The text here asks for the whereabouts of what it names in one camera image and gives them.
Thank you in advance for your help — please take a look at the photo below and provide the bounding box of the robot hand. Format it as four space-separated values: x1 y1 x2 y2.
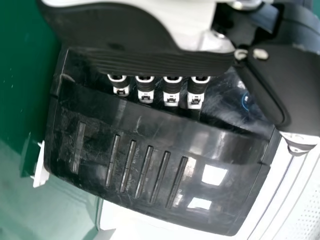
37 0 320 146

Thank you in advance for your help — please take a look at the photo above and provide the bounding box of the white perforated panel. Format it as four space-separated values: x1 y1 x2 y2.
281 172 320 240

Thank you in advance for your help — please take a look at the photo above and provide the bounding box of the white plastic bracket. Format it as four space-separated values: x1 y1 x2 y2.
32 139 50 189

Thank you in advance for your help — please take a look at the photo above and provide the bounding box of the black oven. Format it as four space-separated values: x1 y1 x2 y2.
42 47 280 237

